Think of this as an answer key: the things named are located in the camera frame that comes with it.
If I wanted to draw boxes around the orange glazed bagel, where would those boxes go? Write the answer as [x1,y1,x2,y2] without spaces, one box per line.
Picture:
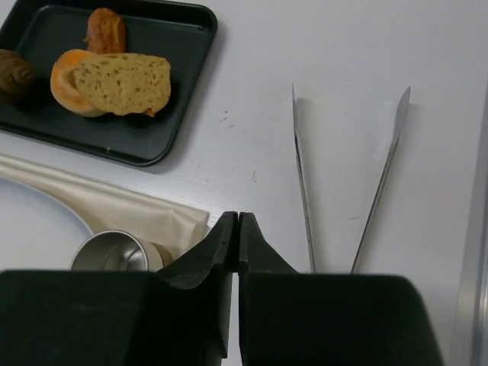
[50,49,104,117]

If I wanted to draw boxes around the orange-brown pastry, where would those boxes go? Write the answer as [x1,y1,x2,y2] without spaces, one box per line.
[85,8,127,54]

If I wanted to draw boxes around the aluminium frame rail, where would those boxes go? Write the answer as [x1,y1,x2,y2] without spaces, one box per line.
[448,150,487,365]

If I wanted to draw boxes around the sliced seeded bread loaf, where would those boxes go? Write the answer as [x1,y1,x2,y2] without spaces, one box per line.
[73,53,172,117]

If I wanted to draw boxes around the black baking tray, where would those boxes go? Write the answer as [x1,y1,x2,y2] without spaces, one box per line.
[1,1,217,166]

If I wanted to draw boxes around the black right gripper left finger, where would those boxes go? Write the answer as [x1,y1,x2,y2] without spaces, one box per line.
[1,212,239,365]

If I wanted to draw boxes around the pale blue oval plate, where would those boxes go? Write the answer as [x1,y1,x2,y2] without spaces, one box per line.
[0,178,93,271]

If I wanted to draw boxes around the brown chocolate croissant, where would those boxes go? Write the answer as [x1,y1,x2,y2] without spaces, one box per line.
[1,49,37,104]

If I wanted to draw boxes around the steel cup with cream sleeve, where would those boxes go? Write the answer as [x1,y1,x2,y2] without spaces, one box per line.
[70,230,173,271]

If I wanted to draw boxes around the cream cloth placemat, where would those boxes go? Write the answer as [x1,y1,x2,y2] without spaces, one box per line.
[1,155,209,259]

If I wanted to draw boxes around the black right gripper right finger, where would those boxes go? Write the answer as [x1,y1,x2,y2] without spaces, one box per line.
[238,213,443,365]

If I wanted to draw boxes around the steel serving tongs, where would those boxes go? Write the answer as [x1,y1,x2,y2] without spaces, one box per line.
[291,83,411,274]

